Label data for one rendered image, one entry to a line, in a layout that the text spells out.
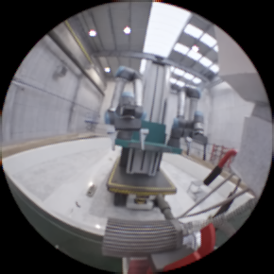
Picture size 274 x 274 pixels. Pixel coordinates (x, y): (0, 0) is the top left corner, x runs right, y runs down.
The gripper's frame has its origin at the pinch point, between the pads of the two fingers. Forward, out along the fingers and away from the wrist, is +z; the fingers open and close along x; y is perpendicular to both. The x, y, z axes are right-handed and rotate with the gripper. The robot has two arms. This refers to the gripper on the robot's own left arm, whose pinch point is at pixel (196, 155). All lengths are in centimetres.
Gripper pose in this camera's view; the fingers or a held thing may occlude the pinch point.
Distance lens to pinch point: 60.0
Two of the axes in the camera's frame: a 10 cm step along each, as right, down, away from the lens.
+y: 0.7, -3.1, -9.5
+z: -2.9, 9.0, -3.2
